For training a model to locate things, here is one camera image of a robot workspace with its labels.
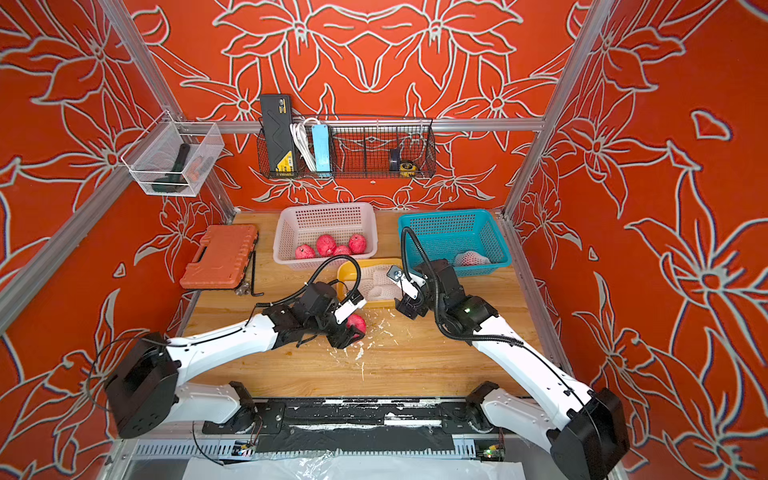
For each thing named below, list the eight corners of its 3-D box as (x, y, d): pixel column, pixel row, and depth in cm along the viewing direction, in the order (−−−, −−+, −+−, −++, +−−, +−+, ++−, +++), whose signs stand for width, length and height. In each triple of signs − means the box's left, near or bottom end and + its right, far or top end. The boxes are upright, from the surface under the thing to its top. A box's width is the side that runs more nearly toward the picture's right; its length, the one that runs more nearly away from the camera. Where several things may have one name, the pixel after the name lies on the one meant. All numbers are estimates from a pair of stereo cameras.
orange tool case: (187, 291, 98) (178, 282, 94) (215, 233, 115) (209, 223, 111) (239, 291, 98) (233, 282, 94) (260, 232, 115) (256, 223, 111)
